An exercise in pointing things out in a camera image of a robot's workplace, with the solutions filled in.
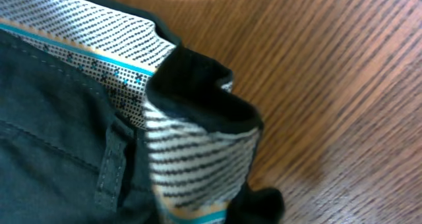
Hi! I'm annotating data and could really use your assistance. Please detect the black shorts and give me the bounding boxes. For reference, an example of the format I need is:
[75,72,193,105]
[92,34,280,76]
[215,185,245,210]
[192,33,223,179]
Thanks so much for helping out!
[1,0,285,223]

